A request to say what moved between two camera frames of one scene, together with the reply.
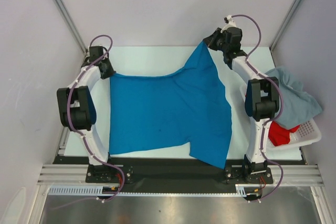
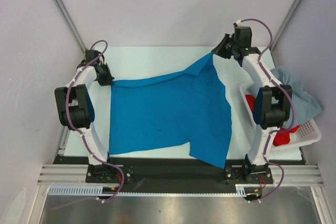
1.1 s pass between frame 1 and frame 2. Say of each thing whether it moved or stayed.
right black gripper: moved
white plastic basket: stayed
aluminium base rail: stayed
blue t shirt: stayed
